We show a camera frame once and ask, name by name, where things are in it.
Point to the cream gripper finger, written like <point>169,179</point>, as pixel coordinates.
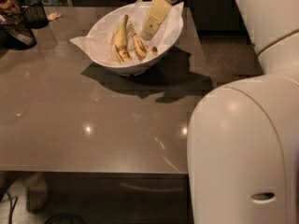
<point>157,12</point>

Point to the small spotted banana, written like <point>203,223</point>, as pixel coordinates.
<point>140,49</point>

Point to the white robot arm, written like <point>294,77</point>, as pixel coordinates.
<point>243,137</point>

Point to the small banana piece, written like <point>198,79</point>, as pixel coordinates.
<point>154,51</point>

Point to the large yellow banana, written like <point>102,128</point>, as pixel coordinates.
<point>120,41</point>

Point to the white bowl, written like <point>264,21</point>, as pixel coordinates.
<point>168,44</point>

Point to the white paper liner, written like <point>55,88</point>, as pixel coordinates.
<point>102,44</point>

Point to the small wrapped packet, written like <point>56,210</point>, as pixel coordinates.
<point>53,16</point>

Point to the black mesh pen cup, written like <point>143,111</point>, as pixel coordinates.
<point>34,13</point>

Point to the black mesh basket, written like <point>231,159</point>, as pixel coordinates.
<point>19,33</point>

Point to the table drawer handle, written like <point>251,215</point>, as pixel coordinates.
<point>152,189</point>

